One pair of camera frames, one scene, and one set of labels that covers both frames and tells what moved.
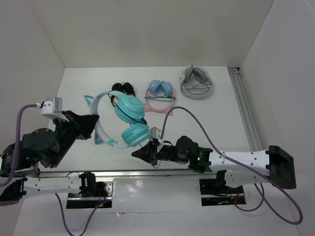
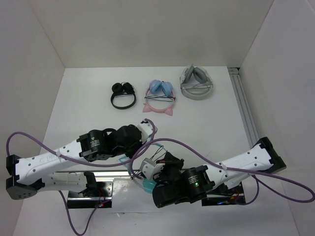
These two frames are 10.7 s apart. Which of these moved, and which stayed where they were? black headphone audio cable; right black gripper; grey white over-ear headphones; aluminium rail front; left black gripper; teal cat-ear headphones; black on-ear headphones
Moved: teal cat-ear headphones; right black gripper; left black gripper; black headphone audio cable
Stayed: aluminium rail front; grey white over-ear headphones; black on-ear headphones
